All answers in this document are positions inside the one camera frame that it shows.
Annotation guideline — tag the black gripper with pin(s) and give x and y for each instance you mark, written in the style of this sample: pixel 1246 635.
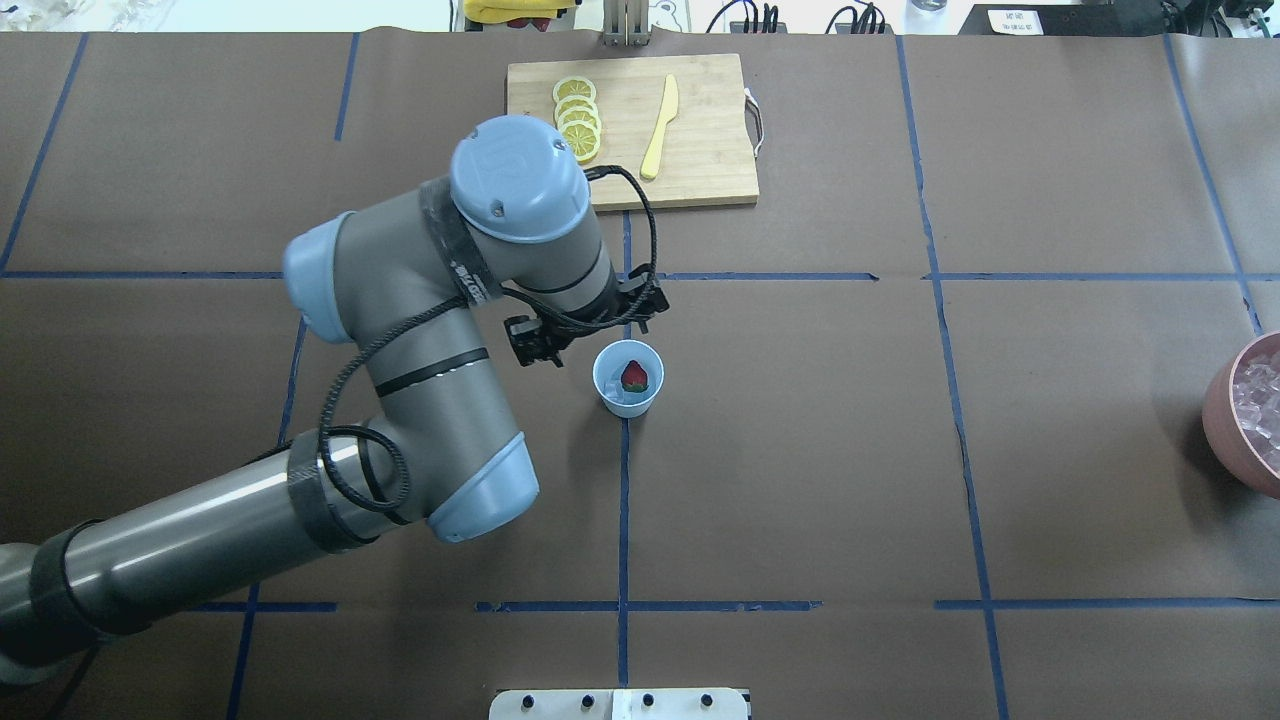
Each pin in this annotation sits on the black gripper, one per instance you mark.
pixel 528 341

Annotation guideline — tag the red strawberry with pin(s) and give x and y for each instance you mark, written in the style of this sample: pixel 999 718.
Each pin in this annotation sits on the red strawberry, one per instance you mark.
pixel 634 379

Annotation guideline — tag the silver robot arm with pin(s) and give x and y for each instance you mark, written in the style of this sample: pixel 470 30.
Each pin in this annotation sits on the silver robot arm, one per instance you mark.
pixel 414 428

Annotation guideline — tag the light blue cup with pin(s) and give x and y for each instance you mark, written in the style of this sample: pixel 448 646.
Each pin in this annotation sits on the light blue cup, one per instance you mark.
pixel 605 374

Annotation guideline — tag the clear ice cubes pile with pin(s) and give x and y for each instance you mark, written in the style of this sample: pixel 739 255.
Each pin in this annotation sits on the clear ice cubes pile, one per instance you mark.
pixel 1255 399

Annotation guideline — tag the yellow plastic knife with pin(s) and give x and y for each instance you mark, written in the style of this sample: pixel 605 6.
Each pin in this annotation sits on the yellow plastic knife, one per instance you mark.
pixel 667 112

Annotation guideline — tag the wooden cutting board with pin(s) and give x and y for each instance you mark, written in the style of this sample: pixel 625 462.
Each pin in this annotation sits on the wooden cutting board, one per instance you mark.
pixel 707 157

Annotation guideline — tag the yellow cloth bag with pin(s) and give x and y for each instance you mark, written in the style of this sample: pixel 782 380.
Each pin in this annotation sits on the yellow cloth bag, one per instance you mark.
pixel 489 13

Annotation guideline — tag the pink bowl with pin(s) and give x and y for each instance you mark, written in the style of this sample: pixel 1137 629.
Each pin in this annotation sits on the pink bowl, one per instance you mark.
pixel 1226 439

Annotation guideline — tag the crumpled plastic wrap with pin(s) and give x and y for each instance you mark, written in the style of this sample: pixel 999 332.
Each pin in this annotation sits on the crumpled plastic wrap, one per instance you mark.
pixel 82 16

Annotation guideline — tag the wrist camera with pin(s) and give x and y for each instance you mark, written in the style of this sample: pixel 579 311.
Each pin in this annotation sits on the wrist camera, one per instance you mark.
pixel 538 338

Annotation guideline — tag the aluminium frame post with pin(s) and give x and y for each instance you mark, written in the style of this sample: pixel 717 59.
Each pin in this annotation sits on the aluminium frame post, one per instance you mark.
pixel 626 23

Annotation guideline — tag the white pedestal column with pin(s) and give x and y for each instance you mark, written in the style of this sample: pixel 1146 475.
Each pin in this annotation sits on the white pedestal column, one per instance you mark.
pixel 623 703

